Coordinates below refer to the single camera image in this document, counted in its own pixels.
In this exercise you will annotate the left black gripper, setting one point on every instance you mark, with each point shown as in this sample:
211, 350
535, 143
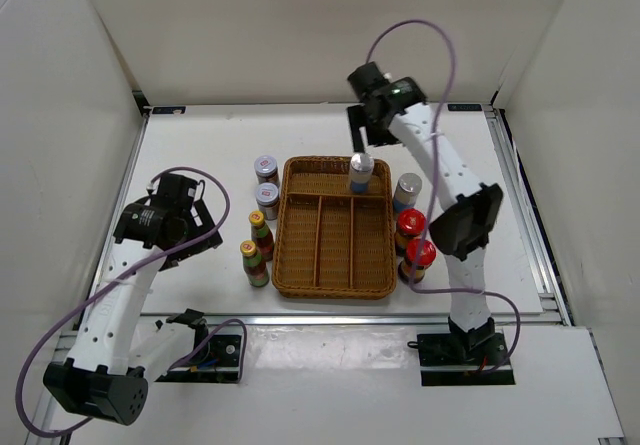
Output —
201, 245

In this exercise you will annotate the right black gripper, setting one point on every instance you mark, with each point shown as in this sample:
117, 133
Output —
358, 118

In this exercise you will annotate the silver lid spice jar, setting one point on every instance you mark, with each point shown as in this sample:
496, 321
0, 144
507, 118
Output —
408, 188
361, 168

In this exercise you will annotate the red lid chili jar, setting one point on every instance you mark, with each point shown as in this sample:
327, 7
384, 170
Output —
417, 259
410, 223

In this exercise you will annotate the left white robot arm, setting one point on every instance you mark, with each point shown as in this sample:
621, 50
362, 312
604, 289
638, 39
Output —
104, 376

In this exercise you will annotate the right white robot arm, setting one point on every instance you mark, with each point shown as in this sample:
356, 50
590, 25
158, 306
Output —
469, 209

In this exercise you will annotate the sauce bottle yellow cap far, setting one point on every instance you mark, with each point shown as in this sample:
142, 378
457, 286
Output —
261, 235

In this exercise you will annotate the sauce bottle yellow cap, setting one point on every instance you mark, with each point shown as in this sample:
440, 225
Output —
261, 235
254, 264

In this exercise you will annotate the sauce bottle yellow cap near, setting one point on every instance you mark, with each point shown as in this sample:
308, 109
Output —
254, 264

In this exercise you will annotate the purple lid jar near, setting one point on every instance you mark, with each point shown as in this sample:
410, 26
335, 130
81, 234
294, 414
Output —
268, 198

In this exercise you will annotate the purple lid jar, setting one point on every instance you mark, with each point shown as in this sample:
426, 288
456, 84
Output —
268, 198
266, 170

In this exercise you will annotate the purple lid jar far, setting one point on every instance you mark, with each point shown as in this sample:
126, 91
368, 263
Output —
266, 170

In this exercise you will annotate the woven wicker divided basket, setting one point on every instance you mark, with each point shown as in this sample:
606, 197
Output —
333, 243

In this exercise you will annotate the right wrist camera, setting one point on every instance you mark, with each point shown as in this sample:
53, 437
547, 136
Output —
366, 79

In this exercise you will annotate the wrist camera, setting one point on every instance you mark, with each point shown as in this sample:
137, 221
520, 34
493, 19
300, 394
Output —
366, 79
174, 191

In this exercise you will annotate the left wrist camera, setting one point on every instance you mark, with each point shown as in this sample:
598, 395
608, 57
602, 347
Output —
174, 191

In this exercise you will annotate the aluminium table rail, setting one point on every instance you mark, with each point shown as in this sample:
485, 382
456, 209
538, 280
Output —
545, 318

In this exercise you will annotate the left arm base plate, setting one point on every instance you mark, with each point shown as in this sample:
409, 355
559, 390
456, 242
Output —
220, 363

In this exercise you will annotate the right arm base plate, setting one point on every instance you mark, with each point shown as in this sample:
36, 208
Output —
444, 363

